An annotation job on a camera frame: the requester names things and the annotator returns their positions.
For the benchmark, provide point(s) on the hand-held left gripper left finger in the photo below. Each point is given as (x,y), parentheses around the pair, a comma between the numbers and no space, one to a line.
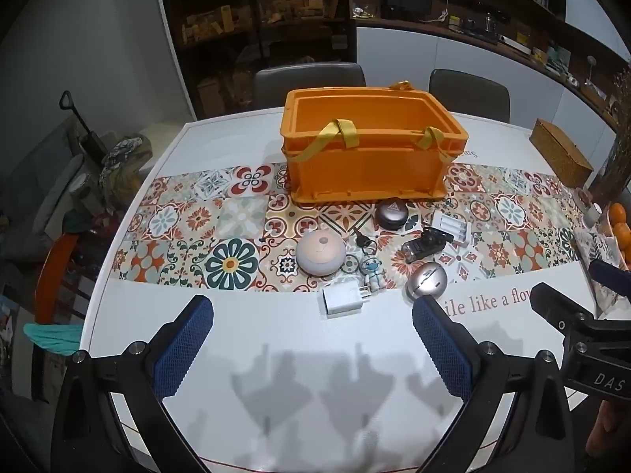
(182,350)

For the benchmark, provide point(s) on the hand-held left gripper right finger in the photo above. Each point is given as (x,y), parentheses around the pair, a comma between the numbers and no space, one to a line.
(441,350)

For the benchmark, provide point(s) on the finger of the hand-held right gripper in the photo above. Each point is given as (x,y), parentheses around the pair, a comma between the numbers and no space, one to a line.
(557,308)
(609,275)

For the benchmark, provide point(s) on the silver computer mouse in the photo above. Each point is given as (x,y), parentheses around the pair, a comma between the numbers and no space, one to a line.
(426,281)

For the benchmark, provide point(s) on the black plastic device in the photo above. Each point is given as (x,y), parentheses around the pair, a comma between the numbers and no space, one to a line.
(424,246)

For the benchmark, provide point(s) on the white charger plug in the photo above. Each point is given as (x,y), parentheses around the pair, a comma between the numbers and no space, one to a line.
(341,298)

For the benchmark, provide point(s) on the white battery case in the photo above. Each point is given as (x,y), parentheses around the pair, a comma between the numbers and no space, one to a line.
(452,229)

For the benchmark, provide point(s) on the dark round earbuds case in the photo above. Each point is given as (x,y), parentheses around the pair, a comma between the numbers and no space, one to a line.
(391,213)

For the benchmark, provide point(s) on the pink round speaker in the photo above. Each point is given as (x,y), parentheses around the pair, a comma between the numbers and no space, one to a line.
(320,251)

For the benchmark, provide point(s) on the orange plastic crate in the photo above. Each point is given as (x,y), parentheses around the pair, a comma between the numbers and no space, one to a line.
(369,157)

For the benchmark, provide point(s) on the person's right hand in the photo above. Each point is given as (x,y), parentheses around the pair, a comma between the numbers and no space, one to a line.
(599,426)

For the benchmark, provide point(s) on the small white cup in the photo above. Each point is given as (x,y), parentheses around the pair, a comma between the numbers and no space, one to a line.
(593,214)

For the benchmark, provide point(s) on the patterned tile table runner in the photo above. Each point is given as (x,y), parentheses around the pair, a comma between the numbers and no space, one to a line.
(197,226)

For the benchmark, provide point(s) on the teal cloth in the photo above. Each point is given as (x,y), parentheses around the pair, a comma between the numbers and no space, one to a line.
(52,337)

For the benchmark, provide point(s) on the woven brown box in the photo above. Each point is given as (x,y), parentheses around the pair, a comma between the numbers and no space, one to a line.
(559,150)

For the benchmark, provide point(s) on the orange wooden chair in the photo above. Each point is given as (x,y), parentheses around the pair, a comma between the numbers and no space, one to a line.
(52,276)

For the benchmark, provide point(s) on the patterned cloth bag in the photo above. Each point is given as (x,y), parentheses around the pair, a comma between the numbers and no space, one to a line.
(121,162)

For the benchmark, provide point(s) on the cream white container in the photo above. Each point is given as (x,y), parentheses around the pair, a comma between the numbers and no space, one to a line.
(160,135)

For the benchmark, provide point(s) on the grey sofa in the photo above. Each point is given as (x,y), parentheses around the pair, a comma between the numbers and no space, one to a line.
(34,182)

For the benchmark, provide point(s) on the narrow grey dining chair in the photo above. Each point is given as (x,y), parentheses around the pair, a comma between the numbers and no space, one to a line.
(471,91)

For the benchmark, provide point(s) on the black shovel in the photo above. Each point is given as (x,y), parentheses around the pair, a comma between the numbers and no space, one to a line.
(84,130)

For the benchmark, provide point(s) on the wide grey dining chair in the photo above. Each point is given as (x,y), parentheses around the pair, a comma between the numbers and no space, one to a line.
(308,81)

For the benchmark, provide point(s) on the dark wooden shelf cabinet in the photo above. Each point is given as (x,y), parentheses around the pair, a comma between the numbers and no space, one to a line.
(256,19)

